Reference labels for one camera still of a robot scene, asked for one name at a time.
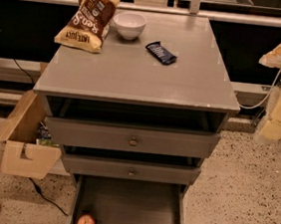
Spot grey drawer cabinet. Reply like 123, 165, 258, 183
23, 0, 250, 201

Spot grey bottom drawer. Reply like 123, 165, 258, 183
66, 175, 184, 224

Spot grey drawer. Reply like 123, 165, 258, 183
62, 154, 200, 185
66, 175, 184, 224
45, 117, 221, 158

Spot grey middle drawer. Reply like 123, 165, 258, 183
62, 154, 200, 185

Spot grey top drawer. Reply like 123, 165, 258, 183
45, 117, 221, 158

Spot metal railing bar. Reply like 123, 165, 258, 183
13, 0, 281, 29

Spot dark blue snack bar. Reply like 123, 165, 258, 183
145, 42, 177, 66

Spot white bowl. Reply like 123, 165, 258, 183
113, 12, 147, 40

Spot brown chip bag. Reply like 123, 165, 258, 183
54, 0, 121, 54

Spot items inside cardboard box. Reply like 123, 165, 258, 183
36, 122, 59, 147

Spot cardboard box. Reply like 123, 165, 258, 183
0, 91, 61, 179

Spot white cable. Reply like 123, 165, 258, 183
237, 12, 281, 113

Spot black floor cable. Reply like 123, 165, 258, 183
25, 176, 73, 217

